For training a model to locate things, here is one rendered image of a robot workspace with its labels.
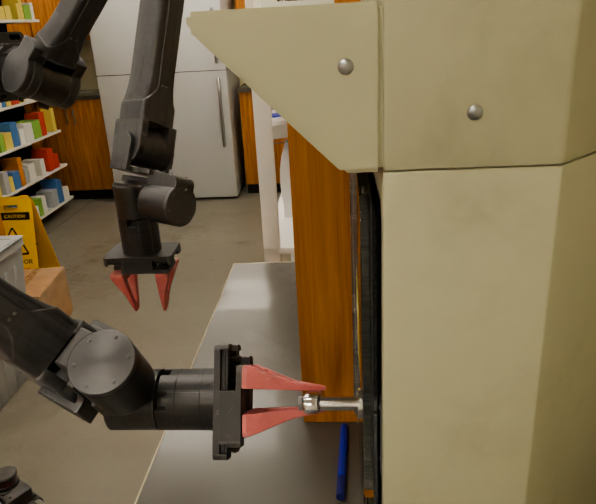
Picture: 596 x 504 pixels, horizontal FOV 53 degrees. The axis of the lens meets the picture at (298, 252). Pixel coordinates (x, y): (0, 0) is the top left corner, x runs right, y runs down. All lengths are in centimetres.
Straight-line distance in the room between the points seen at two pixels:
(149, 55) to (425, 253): 61
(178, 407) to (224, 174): 498
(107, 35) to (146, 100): 471
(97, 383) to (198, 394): 10
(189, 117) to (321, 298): 470
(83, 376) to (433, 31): 37
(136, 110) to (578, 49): 63
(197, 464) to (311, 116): 61
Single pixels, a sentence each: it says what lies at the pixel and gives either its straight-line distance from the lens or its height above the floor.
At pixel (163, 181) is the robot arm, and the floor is 131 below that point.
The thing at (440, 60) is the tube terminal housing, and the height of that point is 148.
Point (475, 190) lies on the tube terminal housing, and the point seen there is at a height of 140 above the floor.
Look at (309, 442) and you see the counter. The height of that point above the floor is 94.
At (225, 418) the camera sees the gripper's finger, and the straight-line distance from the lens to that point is 55.
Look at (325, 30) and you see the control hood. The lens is 37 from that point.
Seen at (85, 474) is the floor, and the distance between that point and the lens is 245.
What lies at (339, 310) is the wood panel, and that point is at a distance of 83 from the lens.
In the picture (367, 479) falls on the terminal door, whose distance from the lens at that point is 51.
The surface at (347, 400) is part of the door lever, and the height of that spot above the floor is 121.
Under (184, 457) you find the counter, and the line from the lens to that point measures 90.
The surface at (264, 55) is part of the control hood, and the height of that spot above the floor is 148.
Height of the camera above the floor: 150
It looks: 21 degrees down
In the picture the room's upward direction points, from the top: 3 degrees counter-clockwise
